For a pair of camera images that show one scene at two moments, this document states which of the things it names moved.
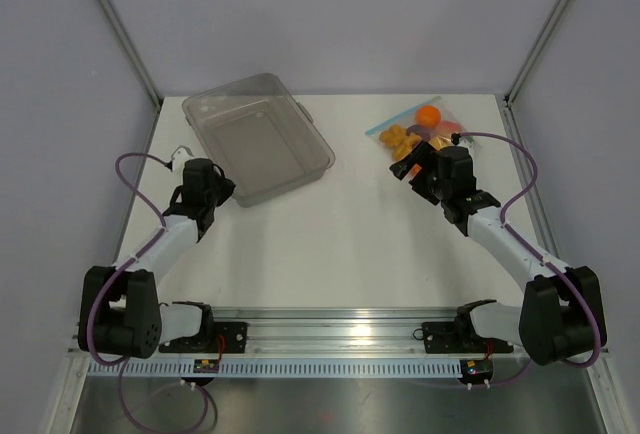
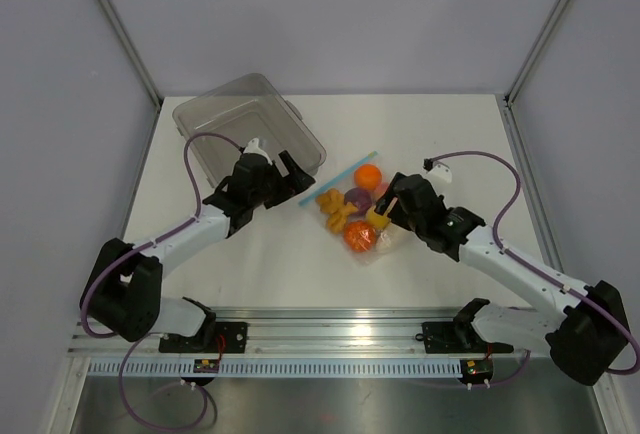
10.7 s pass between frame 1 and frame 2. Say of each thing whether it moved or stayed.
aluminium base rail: stayed
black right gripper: moved
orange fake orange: moved
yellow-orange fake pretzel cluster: moved
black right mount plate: stayed
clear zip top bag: moved
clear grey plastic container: moved
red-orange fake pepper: moved
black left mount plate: stayed
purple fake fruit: moved
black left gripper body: moved
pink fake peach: moved
